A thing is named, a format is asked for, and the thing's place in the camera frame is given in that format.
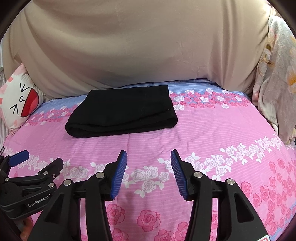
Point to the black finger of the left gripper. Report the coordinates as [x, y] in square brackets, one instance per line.
[13, 160]
[50, 172]

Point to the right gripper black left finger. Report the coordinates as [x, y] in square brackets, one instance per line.
[60, 219]

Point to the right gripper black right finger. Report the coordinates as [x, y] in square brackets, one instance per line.
[237, 218]

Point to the black pants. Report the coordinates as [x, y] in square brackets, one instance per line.
[122, 111]

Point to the person's left hand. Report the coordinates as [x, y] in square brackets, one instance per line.
[25, 226]

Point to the white cartoon face pillow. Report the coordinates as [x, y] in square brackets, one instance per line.
[20, 97]

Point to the pink floral bed quilt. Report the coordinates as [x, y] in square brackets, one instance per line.
[220, 133]

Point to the beige curtain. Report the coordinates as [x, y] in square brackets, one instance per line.
[72, 47]

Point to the pale floral blanket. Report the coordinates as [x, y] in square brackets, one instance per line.
[274, 89]

